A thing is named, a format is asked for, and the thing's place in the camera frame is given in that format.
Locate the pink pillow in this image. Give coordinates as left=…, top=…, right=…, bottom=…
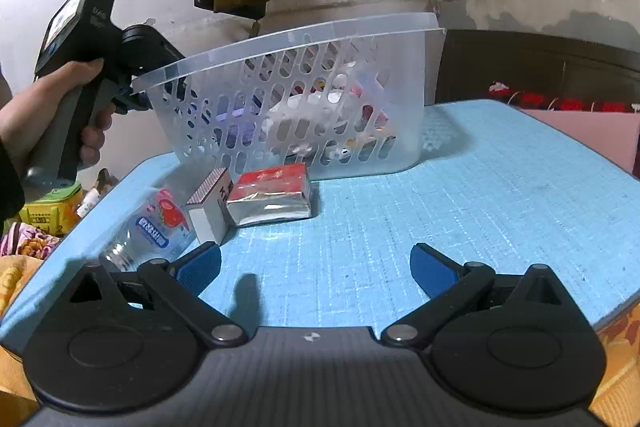
left=519, top=107, right=640, bottom=181

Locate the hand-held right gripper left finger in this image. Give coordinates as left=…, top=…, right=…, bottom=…
left=59, top=241, right=248, bottom=349

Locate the grey matchbox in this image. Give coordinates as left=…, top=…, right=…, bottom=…
left=184, top=167, right=235, bottom=244

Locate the white roll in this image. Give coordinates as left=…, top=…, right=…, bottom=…
left=267, top=94, right=352, bottom=148

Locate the red plaid blanket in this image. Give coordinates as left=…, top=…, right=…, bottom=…
left=489, top=81, right=640, bottom=114

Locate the purple and white packet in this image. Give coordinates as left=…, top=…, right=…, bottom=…
left=220, top=101, right=257, bottom=148

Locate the pink and white tissue pack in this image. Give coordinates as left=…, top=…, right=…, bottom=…
left=320, top=61, right=397, bottom=120

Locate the small white and brown bottle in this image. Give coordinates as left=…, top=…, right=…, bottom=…
left=76, top=168, right=119, bottom=216

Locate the clear plastic slotted basket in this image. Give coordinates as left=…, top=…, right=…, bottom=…
left=132, top=12, right=446, bottom=182

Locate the floral cloth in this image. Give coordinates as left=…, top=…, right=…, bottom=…
left=0, top=221, right=64, bottom=261

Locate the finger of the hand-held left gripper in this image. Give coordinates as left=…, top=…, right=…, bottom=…
left=115, top=83, right=152, bottom=114

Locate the dark wooden headboard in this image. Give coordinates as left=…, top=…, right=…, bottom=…
left=434, top=29, right=640, bottom=114

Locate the red cigarette pack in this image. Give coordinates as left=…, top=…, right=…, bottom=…
left=225, top=162, right=312, bottom=228

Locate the yellow patterned blanket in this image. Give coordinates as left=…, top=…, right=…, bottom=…
left=0, top=253, right=640, bottom=427

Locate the clear bottle with strawberry label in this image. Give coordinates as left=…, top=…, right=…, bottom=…
left=98, top=187, right=197, bottom=274

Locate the person's left hand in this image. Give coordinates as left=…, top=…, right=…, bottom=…
left=0, top=59, right=117, bottom=180

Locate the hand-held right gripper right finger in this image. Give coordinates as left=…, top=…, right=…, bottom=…
left=381, top=243, right=584, bottom=349

